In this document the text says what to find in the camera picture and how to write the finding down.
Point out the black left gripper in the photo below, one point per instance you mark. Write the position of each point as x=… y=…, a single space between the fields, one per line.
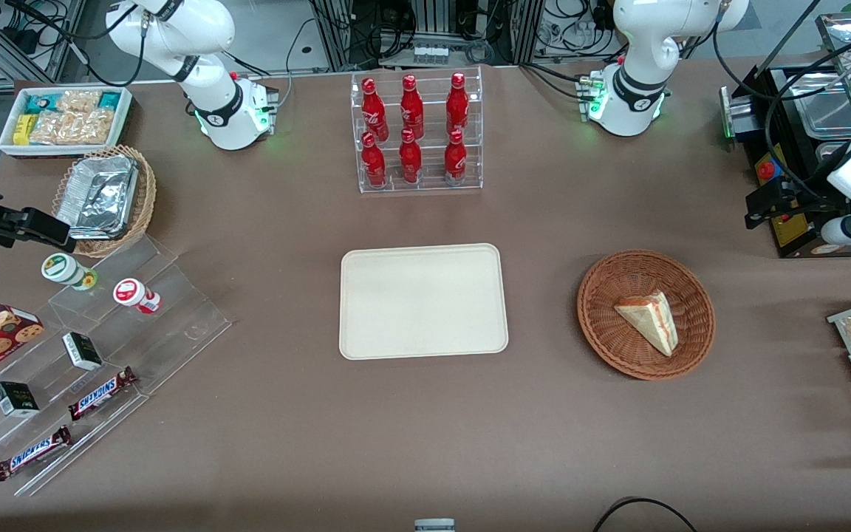
x=808 y=200

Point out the triangular sandwich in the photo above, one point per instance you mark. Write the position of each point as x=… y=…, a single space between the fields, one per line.
x=651 y=321

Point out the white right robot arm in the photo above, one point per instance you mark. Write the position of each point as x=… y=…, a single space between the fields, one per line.
x=204 y=74

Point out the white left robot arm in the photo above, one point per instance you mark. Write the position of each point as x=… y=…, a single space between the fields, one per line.
x=640 y=66

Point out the aluminium foil tray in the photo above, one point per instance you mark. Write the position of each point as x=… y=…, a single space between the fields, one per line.
x=100 y=196

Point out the small tan wicker basket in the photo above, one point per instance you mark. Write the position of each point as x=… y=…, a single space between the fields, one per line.
x=143 y=203

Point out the large brown wicker basket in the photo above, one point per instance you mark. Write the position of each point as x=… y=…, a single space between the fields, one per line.
x=610 y=332

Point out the beige plastic tray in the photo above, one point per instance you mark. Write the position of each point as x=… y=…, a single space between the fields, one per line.
x=423 y=303

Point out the black food warmer machine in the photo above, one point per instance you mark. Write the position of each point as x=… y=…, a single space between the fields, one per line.
x=791 y=235

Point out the green lid yogurt cup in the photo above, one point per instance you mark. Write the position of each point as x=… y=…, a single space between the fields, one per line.
x=63 y=268

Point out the steel warmer pan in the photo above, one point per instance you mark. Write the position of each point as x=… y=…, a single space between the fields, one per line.
x=828 y=155
x=828 y=111

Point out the white rectangular snack bin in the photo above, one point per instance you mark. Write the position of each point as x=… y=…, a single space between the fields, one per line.
x=6 y=144

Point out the silver box with green light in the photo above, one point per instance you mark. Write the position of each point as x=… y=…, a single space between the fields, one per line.
x=739 y=111

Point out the yellow snack packet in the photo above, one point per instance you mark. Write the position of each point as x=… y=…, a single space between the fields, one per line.
x=23 y=129

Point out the large clear snack bag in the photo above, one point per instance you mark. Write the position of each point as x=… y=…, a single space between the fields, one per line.
x=74 y=127

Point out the red lid yogurt cup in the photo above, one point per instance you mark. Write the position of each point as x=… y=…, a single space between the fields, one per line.
x=130 y=292

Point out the large teal snack packet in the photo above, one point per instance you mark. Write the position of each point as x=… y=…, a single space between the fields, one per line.
x=41 y=103

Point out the small black box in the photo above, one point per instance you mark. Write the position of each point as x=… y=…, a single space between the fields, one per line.
x=15 y=399
x=82 y=351

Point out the clear cracker packet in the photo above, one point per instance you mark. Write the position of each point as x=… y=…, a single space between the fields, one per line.
x=78 y=101

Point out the small teal snack packet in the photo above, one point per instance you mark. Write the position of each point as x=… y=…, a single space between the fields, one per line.
x=108 y=100

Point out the clear acrylic stepped display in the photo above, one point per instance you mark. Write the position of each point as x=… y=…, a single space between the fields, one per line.
x=167 y=332

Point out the brown Snickers bar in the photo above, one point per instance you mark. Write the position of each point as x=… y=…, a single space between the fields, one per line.
x=32 y=453
x=100 y=394

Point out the red cola bottle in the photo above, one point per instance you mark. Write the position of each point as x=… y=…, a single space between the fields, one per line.
x=456 y=161
x=410 y=161
x=374 y=111
x=411 y=109
x=374 y=164
x=457 y=107

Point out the clear acrylic bottle rack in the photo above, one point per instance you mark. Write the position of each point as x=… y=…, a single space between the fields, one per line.
x=429 y=185

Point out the white power strip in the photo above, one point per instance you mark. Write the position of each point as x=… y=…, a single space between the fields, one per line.
x=431 y=54

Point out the small grey device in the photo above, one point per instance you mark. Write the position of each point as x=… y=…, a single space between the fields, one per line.
x=434 y=525

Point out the aluminium frame rack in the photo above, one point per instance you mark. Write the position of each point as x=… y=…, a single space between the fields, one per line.
x=337 y=33

